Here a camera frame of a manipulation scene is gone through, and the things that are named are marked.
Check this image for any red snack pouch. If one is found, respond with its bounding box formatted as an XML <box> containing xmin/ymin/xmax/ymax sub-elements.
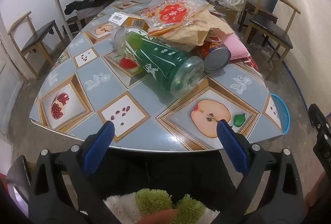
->
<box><xmin>242</xmin><ymin>57</ymin><xmax>260</xmax><ymax>70</ymax></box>

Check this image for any orange box white label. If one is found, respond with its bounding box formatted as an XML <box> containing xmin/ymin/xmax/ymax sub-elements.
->
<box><xmin>109</xmin><ymin>11</ymin><xmax>149</xmax><ymax>31</ymax></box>

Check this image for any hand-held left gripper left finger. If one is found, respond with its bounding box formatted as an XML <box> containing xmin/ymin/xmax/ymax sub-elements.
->
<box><xmin>28</xmin><ymin>120</ymin><xmax>115</xmax><ymax>224</ymax></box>

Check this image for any black clothing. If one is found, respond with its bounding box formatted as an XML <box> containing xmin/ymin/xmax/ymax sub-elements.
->
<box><xmin>64</xmin><ymin>0</ymin><xmax>117</xmax><ymax>15</ymax></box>

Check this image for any dark wooden stool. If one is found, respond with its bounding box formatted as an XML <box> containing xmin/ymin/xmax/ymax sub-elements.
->
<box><xmin>237</xmin><ymin>0</ymin><xmax>279</xmax><ymax>33</ymax></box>

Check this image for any green white fluffy cloth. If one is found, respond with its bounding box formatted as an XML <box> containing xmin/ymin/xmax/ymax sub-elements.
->
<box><xmin>103</xmin><ymin>188</ymin><xmax>221</xmax><ymax>224</ymax></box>

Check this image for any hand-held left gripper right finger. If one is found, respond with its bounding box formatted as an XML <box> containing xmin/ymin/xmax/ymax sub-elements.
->
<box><xmin>217</xmin><ymin>121</ymin><xmax>305</xmax><ymax>224</ymax></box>

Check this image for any blue plastic basket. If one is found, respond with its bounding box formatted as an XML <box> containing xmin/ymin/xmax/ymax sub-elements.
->
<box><xmin>270</xmin><ymin>93</ymin><xmax>290</xmax><ymax>134</ymax></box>

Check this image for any red can grey lid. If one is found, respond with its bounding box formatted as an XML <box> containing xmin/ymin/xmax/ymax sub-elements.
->
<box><xmin>198</xmin><ymin>39</ymin><xmax>232</xmax><ymax>73</ymax></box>

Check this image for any person's right hand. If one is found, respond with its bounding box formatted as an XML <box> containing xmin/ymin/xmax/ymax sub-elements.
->
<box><xmin>304</xmin><ymin>172</ymin><xmax>331</xmax><ymax>215</ymax></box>

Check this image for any green label plastic bottle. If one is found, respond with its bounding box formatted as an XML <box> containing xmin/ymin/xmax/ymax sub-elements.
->
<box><xmin>114</xmin><ymin>27</ymin><xmax>205</xmax><ymax>98</ymax></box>

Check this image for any large cardboard box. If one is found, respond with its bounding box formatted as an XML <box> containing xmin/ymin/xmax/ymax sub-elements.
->
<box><xmin>214</xmin><ymin>4</ymin><xmax>244</xmax><ymax>24</ymax></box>

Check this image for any brown paper bag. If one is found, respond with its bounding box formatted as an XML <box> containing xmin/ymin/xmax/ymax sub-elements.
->
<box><xmin>162</xmin><ymin>8</ymin><xmax>234</xmax><ymax>46</ymax></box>

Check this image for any clear red label snack bag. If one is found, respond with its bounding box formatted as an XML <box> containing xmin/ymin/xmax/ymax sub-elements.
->
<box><xmin>141</xmin><ymin>0</ymin><xmax>216</xmax><ymax>36</ymax></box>

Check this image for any person's left hand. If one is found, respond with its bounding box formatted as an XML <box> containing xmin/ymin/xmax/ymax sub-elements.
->
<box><xmin>134</xmin><ymin>209</ymin><xmax>179</xmax><ymax>224</ymax></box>

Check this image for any pink textured packet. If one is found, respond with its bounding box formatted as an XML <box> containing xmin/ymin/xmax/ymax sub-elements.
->
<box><xmin>218</xmin><ymin>32</ymin><xmax>252</xmax><ymax>61</ymax></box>

